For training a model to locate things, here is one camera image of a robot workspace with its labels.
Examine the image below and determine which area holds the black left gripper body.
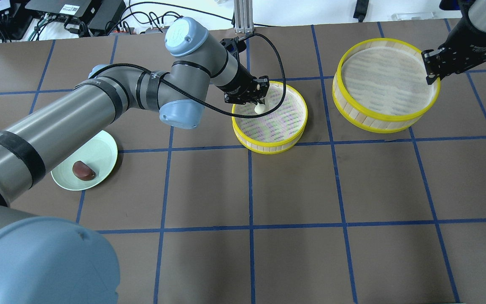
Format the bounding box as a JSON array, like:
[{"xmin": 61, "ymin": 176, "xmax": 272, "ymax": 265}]
[{"xmin": 224, "ymin": 76, "xmax": 270, "ymax": 105}]

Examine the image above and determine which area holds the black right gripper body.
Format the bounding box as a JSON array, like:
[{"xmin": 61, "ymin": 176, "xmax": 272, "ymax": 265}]
[{"xmin": 421, "ymin": 19, "xmax": 486, "ymax": 80}]

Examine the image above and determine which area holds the white steamed bun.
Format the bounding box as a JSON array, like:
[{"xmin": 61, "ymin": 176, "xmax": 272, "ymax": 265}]
[{"xmin": 254, "ymin": 103, "xmax": 268, "ymax": 115}]

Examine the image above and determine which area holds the yellow steamer layer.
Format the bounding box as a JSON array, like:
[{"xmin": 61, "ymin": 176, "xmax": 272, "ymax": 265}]
[
  {"xmin": 332, "ymin": 38, "xmax": 440, "ymax": 133},
  {"xmin": 232, "ymin": 81, "xmax": 308, "ymax": 155}
]

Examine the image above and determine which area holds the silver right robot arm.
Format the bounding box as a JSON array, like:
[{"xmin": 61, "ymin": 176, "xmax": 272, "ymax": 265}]
[{"xmin": 421, "ymin": 0, "xmax": 486, "ymax": 85}]

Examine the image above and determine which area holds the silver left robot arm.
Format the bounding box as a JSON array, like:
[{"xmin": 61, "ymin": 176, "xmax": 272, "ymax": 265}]
[{"xmin": 0, "ymin": 17, "xmax": 269, "ymax": 304}]

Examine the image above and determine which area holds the black power adapter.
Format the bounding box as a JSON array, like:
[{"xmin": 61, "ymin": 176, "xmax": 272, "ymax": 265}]
[{"xmin": 353, "ymin": 0, "xmax": 370, "ymax": 23}]

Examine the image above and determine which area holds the light green round plate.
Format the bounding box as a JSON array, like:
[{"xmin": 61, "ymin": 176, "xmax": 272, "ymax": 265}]
[{"xmin": 51, "ymin": 130, "xmax": 118, "ymax": 191}]

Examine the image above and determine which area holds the brown chocolate bun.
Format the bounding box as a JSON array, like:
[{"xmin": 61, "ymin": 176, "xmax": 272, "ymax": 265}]
[{"xmin": 72, "ymin": 161, "xmax": 96, "ymax": 181}]

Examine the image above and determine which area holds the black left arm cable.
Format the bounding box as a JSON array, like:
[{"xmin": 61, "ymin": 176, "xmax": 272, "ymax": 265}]
[{"xmin": 88, "ymin": 33, "xmax": 286, "ymax": 117}]

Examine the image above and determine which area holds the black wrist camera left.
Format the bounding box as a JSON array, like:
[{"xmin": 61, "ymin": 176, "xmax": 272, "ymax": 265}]
[{"xmin": 220, "ymin": 37, "xmax": 246, "ymax": 57}]

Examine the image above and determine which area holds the aluminium frame post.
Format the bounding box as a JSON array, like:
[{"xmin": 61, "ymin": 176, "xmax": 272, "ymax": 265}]
[{"xmin": 233, "ymin": 0, "xmax": 255, "ymax": 35}]

